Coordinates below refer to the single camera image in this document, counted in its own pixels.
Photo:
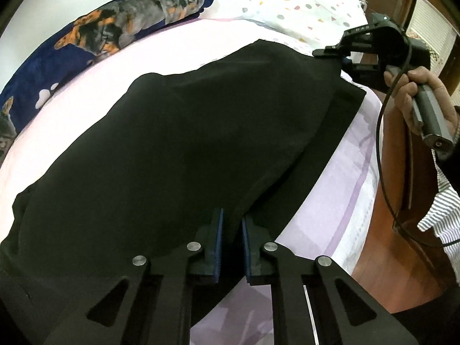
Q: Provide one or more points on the black pants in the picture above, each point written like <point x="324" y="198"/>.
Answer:
<point x="179" y="133"/>

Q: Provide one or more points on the blue dog-print pillow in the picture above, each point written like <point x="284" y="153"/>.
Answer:
<point x="36" y="75"/>

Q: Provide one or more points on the white polka-dot pillow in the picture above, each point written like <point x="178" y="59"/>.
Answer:
<point x="309" y="3"/>

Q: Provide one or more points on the person's striped shirt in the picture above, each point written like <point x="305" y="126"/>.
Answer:
<point x="445" y="215"/>

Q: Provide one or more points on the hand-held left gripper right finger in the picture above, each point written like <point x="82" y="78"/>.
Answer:
<point x="247" y="249"/>

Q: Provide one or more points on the pink purple-checked bed sheet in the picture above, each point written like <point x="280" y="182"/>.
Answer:
<point x="107" y="68"/>

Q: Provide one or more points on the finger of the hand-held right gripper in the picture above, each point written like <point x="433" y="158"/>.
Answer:
<point x="337" y="45"/>
<point x="363" y="70"/>

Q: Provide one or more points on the person's right hand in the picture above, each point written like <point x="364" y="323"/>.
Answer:
<point x="440" y="93"/>

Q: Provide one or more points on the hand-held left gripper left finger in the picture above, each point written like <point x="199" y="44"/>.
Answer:
<point x="217" y="248"/>

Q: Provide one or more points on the white slatted window blind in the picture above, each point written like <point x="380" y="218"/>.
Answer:
<point x="431" y="25"/>

